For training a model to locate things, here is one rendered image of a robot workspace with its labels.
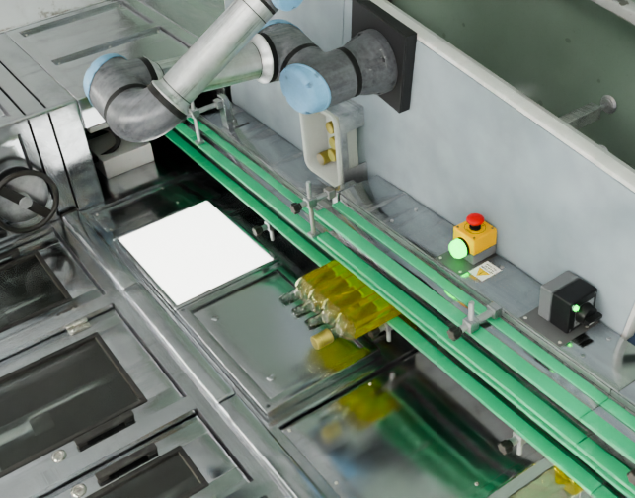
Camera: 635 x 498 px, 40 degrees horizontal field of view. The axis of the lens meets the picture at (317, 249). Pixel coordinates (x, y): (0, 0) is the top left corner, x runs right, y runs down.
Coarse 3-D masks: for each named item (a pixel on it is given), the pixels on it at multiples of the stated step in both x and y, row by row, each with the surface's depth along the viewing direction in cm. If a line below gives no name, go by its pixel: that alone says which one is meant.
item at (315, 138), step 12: (300, 120) 232; (312, 120) 234; (324, 120) 236; (336, 120) 218; (312, 132) 236; (324, 132) 238; (336, 132) 219; (312, 144) 238; (324, 144) 240; (336, 144) 221; (312, 156) 240; (336, 156) 224; (312, 168) 239; (324, 168) 238; (336, 168) 237; (336, 180) 232
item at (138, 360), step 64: (128, 192) 288; (192, 192) 287; (0, 256) 266; (64, 256) 266; (0, 320) 244; (64, 320) 239; (128, 320) 236; (0, 384) 224; (64, 384) 222; (128, 384) 220; (192, 384) 215; (384, 384) 211; (448, 384) 209; (0, 448) 207; (64, 448) 204; (128, 448) 202; (192, 448) 201; (256, 448) 194; (320, 448) 197; (384, 448) 195; (448, 448) 194
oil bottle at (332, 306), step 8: (352, 288) 211; (360, 288) 211; (368, 288) 211; (336, 296) 209; (344, 296) 209; (352, 296) 209; (360, 296) 208; (368, 296) 209; (328, 304) 207; (336, 304) 207; (344, 304) 207; (352, 304) 207; (328, 312) 206; (336, 312) 206; (328, 320) 207
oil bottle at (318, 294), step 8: (336, 280) 215; (344, 280) 214; (352, 280) 214; (360, 280) 214; (320, 288) 213; (328, 288) 213; (336, 288) 212; (344, 288) 212; (312, 296) 211; (320, 296) 210; (328, 296) 210; (320, 304) 210
